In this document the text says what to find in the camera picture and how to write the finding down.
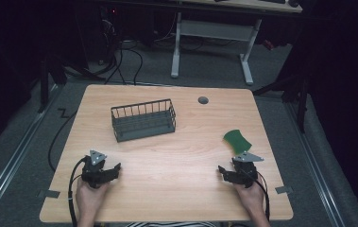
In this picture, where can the person's left hand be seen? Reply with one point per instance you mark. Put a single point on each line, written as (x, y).
(88, 198)

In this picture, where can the black computer tower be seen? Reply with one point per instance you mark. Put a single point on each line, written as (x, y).
(110, 22)

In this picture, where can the grey table grommet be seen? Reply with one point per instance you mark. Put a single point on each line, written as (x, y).
(203, 100)

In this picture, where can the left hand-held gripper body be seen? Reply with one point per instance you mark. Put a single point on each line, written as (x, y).
(93, 171)

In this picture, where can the person's striped clothing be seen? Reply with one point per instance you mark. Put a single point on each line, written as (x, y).
(170, 224)

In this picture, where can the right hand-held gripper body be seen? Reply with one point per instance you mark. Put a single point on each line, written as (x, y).
(246, 171)

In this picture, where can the white-legged wooden desk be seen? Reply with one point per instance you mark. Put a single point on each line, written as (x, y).
(213, 30)

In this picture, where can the grey tape strip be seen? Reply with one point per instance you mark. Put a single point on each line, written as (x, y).
(49, 194)
(283, 189)

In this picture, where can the green sponge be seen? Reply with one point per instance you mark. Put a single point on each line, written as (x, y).
(237, 141)

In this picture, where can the black metal stand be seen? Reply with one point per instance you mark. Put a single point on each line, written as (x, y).
(49, 78)
(293, 91)

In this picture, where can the black computer mouse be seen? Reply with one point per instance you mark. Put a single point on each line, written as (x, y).
(293, 3)

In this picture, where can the person's right hand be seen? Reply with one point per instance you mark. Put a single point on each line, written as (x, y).
(251, 197)

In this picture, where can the metal floor rail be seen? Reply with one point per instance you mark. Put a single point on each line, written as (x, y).
(316, 164)
(13, 164)

